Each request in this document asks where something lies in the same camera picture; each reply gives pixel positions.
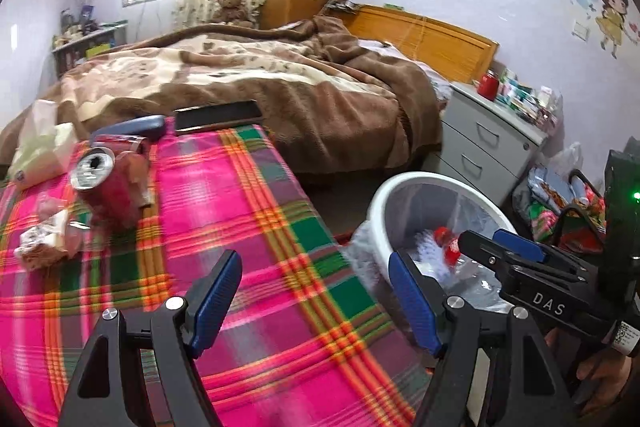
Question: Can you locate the red patterned bag black handle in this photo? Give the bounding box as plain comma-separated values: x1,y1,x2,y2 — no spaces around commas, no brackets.
527,169,608,254

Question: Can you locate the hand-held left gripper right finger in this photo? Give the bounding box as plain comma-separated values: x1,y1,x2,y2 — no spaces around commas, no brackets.
387,251,581,427

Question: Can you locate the blue patterned bag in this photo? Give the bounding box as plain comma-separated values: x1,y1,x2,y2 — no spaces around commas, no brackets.
527,166,568,208

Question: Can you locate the clear plastic bin liner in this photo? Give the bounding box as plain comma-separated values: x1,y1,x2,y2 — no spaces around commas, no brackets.
345,194,516,308

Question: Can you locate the grey nightstand with drawers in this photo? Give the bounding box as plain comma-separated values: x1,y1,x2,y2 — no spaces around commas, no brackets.
440,79,551,208

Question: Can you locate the brown teddy bear red hat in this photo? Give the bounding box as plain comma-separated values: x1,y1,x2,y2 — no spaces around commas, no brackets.
209,0,256,28

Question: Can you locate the pile of small medicine boxes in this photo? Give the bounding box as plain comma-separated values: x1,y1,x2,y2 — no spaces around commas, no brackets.
497,67,561,128

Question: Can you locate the white foam net sleeve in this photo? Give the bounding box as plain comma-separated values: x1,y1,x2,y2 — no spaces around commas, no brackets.
400,229,453,280

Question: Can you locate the red drink can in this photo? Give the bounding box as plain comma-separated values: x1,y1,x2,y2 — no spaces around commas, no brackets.
70,147,146,228

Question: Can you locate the cluttered white shelf unit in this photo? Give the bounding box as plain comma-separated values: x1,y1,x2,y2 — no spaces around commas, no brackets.
50,19,128,78

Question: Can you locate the pink green plaid tablecloth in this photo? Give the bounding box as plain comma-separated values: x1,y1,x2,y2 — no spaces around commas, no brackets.
0,124,431,427

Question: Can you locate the girl wall sticker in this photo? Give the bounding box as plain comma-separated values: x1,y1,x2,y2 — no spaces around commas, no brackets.
595,0,631,58

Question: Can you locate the person's right hand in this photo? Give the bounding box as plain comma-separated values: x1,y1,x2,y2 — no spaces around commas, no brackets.
576,349,640,415

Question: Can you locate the green white tissue pack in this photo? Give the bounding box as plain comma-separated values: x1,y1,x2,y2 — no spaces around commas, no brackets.
7,99,81,192

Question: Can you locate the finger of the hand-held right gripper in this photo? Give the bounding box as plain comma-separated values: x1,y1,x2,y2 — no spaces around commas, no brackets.
457,231,511,280
492,229,588,280

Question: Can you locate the clear plastic bottle red label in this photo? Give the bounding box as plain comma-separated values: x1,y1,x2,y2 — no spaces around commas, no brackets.
434,227,501,308

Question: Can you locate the brown plush blanket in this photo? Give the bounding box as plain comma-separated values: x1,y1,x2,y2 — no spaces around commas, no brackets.
0,16,443,188

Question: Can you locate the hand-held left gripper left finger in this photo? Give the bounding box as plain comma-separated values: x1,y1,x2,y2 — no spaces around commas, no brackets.
59,249,244,427

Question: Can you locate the pink crumpled wrapper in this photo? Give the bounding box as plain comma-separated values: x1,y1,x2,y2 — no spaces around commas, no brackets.
37,199,66,220

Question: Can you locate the blue grey oblong case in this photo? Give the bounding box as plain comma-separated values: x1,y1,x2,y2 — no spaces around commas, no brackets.
114,116,167,140

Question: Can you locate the white round trash bin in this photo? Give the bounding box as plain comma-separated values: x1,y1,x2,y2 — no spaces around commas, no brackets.
367,172,518,308

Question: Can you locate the white plastic bag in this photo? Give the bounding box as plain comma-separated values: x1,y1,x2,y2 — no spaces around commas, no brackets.
550,142,583,172

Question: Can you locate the wooden bed headboard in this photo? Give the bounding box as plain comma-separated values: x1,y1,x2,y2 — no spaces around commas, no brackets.
345,4,499,84

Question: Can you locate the red mug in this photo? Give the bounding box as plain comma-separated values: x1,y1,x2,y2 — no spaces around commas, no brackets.
477,69,501,100

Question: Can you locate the white floral bed sheet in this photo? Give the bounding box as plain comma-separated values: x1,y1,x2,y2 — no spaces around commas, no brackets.
360,39,453,108

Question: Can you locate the beige paper wrapper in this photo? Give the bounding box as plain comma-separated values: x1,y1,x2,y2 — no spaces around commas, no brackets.
125,154,153,208

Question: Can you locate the brown patterned white carton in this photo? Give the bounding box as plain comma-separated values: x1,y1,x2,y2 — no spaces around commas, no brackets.
14,209,68,270

